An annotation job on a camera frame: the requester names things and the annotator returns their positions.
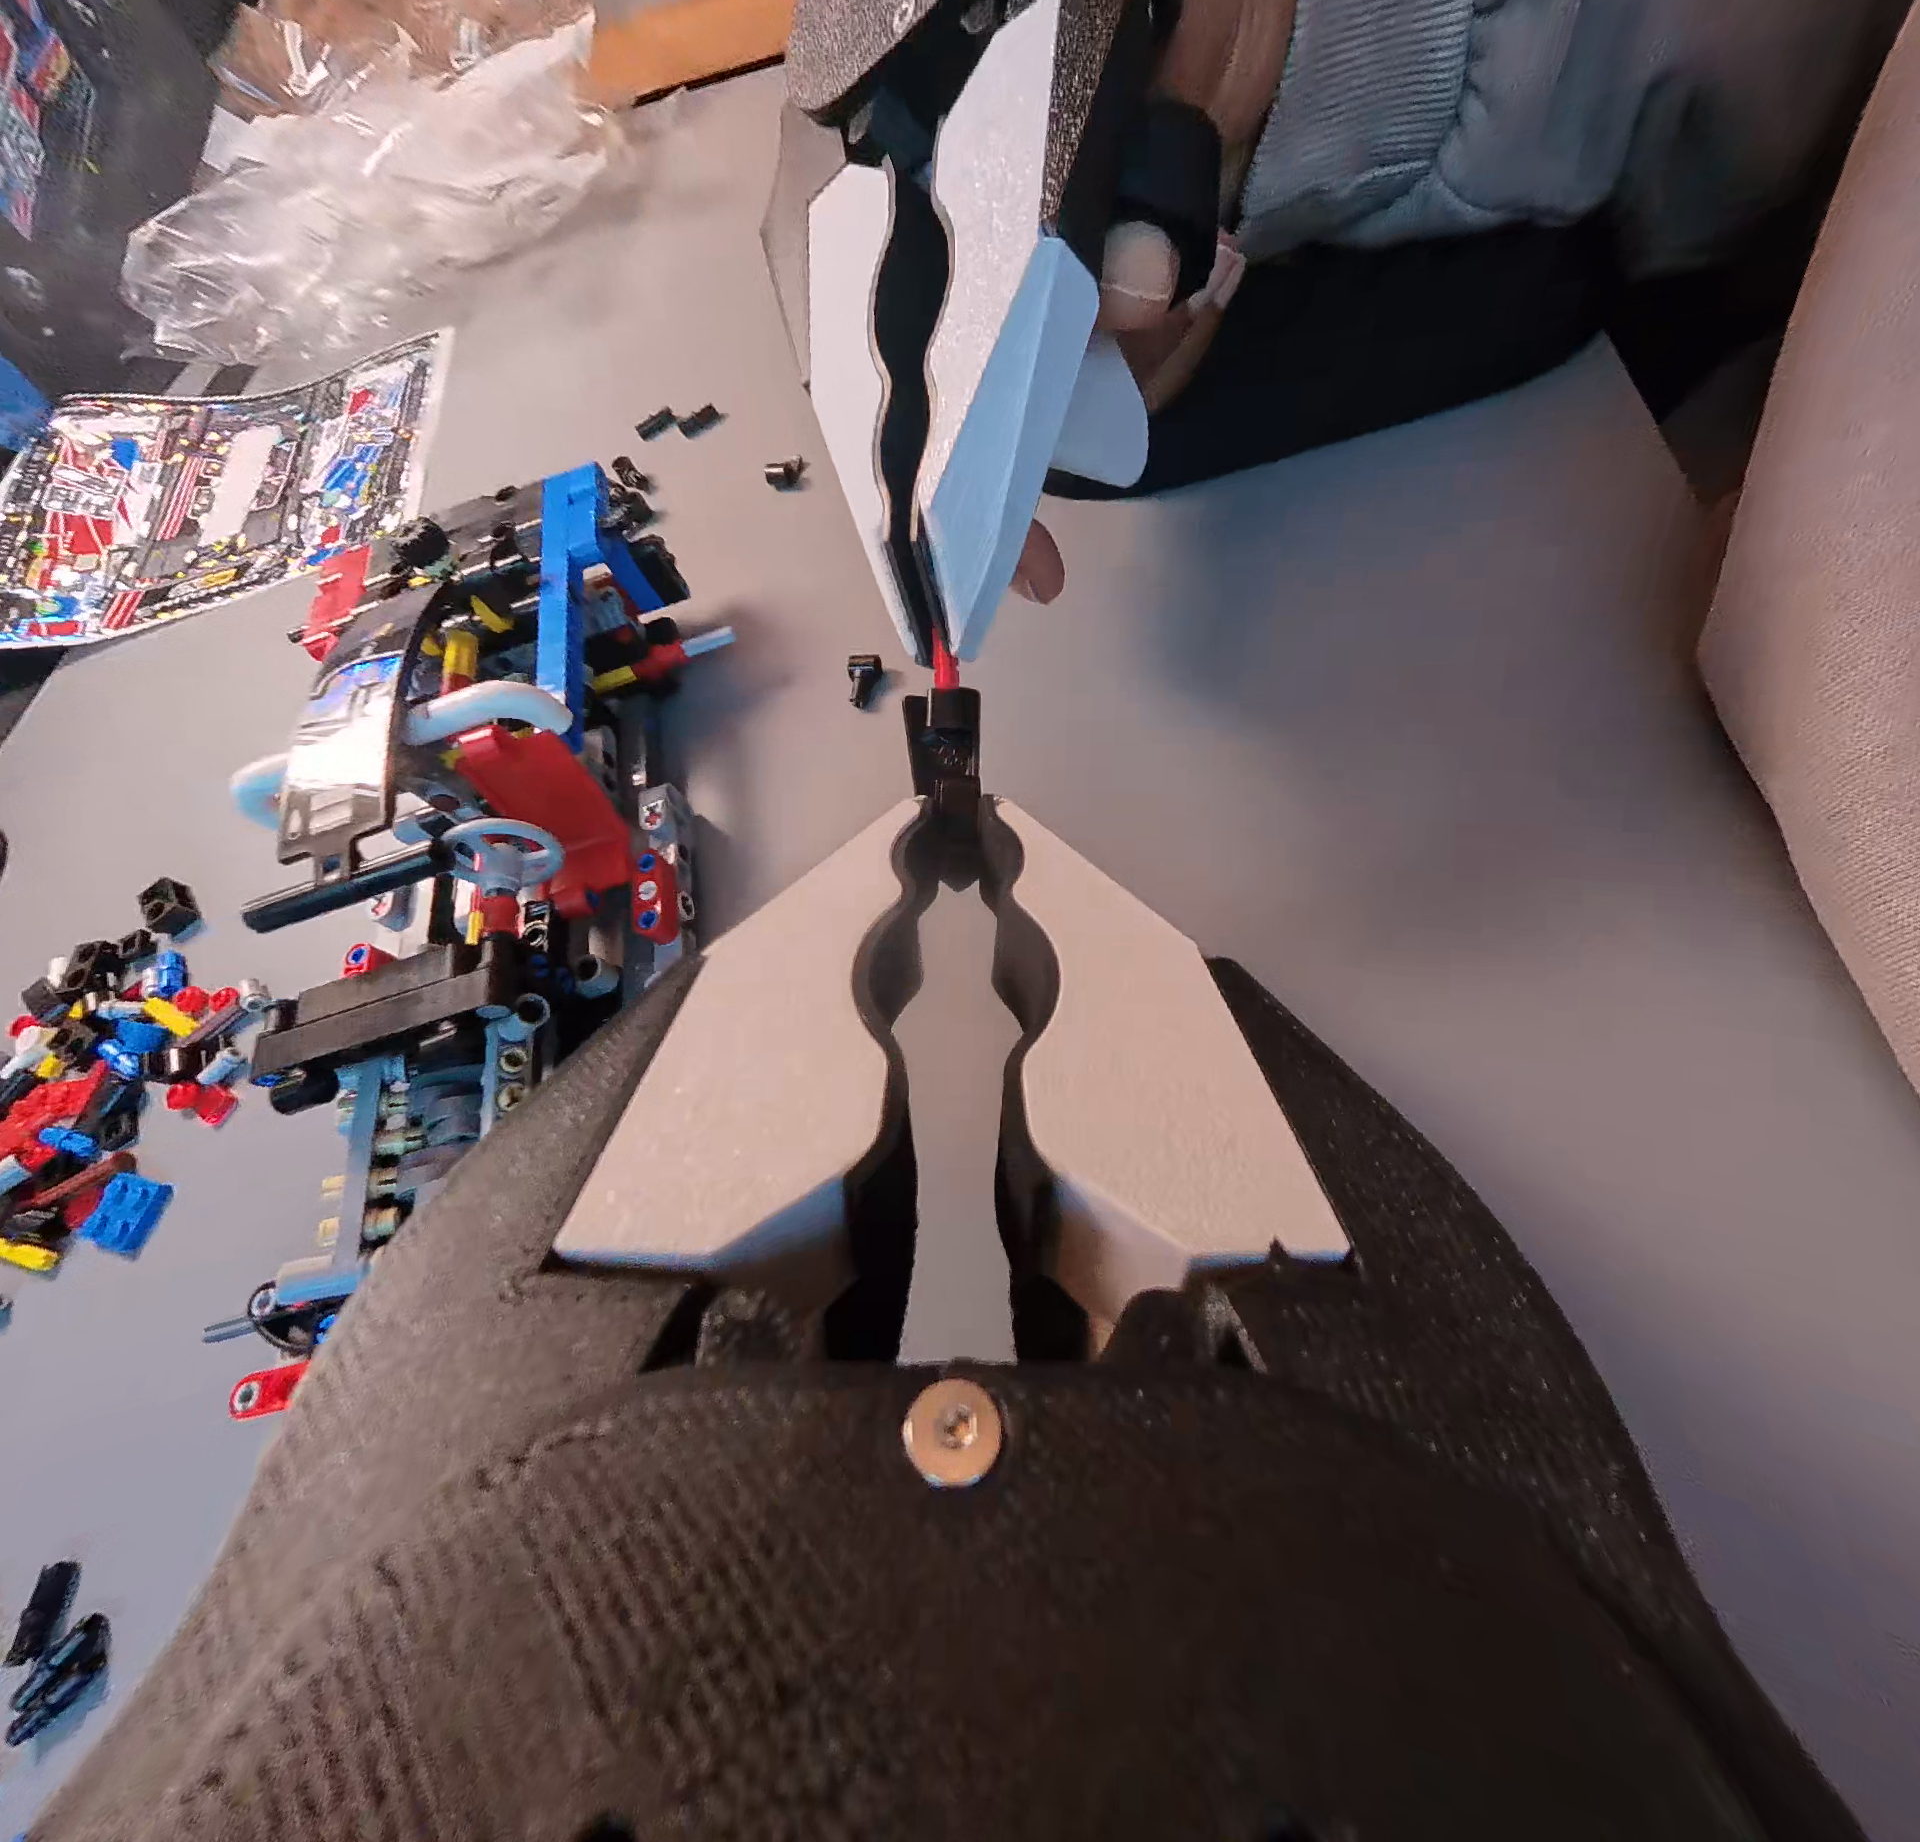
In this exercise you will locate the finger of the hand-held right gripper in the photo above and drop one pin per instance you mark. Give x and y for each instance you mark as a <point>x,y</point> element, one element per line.
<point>848,343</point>
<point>999,373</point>

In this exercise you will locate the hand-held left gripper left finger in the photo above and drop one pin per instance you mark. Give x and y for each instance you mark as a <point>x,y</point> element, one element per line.
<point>734,1107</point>

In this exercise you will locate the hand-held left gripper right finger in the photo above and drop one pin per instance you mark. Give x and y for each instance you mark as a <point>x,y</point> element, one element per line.
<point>1170,1123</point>

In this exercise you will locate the lego car chassis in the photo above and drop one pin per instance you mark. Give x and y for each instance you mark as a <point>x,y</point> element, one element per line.
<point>525,792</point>

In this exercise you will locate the black lego connector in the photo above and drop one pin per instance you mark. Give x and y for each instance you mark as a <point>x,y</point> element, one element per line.
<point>943,746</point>

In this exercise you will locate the pile of colourful lego pieces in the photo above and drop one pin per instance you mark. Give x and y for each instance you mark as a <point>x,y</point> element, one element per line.
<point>104,1077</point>

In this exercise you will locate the lego set box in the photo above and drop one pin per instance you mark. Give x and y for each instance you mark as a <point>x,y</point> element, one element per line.
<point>61,103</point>

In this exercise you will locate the person's right hand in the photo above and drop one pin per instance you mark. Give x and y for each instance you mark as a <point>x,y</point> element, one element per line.
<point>1222,26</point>

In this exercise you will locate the brown cardboard sheet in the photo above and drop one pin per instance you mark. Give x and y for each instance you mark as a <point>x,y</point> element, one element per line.
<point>690,43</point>

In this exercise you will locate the black padded armrest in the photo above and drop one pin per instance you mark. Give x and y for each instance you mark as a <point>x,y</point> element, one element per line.
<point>1424,357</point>

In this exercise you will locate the clear plastic bags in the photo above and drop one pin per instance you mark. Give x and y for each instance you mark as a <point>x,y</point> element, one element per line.
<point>375,176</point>

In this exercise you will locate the colourful sticker sheet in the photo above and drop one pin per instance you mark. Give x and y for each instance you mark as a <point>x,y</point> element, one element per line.
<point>211,507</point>

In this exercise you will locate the person's beige sweatshirt torso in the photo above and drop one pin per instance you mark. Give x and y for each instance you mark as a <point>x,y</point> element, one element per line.
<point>1830,596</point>

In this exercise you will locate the pile of black blue pins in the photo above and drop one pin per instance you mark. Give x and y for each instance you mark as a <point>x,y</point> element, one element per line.
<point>53,1663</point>

